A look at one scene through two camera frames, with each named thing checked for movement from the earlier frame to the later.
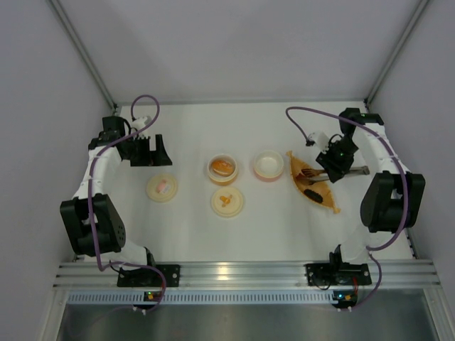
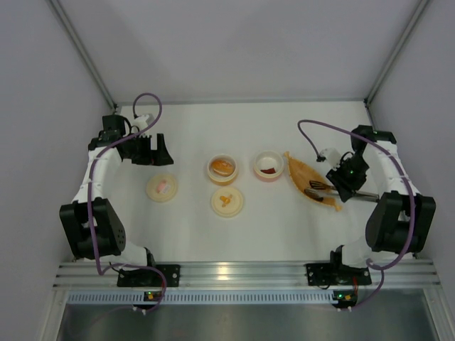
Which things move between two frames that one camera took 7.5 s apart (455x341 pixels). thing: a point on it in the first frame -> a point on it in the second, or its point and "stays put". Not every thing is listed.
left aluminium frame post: (83, 54) stays put
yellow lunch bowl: (222, 169) stays put
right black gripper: (334, 167) -> (343, 185)
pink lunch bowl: (268, 165) stays put
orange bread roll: (222, 168) stays put
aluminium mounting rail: (397, 274) stays put
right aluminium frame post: (419, 11) stays put
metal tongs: (325, 175) -> (318, 191)
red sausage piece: (303, 179) -> (269, 171)
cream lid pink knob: (161, 187) stays put
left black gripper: (141, 153) stays put
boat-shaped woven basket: (322, 189) -> (303, 175)
